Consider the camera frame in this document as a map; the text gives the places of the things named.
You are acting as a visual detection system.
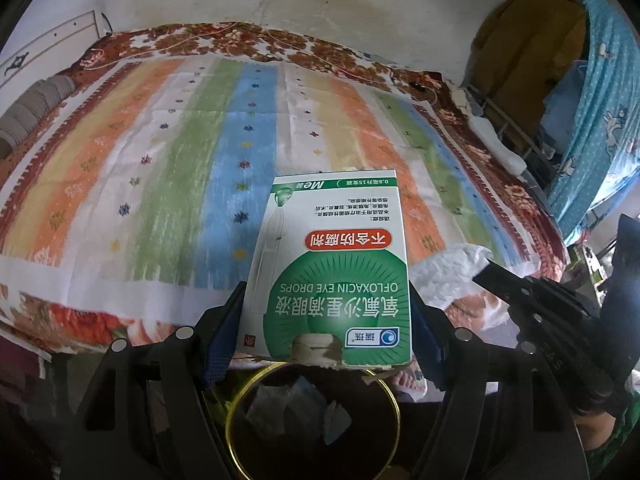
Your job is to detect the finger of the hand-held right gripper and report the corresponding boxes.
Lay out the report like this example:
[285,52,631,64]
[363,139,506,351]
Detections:
[472,272,551,346]
[487,258,591,316]

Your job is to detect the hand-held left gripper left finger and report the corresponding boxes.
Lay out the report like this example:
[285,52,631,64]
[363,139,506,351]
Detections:
[60,280,248,480]

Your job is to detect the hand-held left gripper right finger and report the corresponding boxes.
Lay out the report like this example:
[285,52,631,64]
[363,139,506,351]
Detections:
[407,280,591,480]

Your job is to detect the round tin with gold rim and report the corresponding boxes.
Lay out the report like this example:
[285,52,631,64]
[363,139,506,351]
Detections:
[225,362,401,480]

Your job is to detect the green and white carton box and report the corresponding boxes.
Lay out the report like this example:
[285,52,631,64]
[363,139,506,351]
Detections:
[237,170,413,367]

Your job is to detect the person's green patterned clothing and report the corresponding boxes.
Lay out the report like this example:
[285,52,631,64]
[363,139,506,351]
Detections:
[575,370,640,480]

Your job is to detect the white elongated object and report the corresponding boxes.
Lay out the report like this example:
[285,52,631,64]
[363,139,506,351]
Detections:
[467,115,526,173]

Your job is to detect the metal rack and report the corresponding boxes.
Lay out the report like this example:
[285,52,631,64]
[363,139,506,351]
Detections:
[465,95,566,196]

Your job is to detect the striped colourful blanket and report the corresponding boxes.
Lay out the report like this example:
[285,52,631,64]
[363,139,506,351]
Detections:
[0,55,543,321]

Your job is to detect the teal patterned curtain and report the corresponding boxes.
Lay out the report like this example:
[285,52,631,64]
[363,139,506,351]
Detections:
[542,0,640,241]

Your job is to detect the yellow cloth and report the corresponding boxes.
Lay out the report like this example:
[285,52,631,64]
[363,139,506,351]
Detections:
[472,0,588,111]

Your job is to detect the brown floral bedsheet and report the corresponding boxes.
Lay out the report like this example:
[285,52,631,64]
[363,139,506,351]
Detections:
[0,22,571,406]

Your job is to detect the grey rolled pillow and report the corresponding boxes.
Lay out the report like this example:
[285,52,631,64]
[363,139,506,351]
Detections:
[0,75,76,158]

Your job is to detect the white headboard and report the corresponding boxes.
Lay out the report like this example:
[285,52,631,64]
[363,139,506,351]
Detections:
[0,10,108,91]

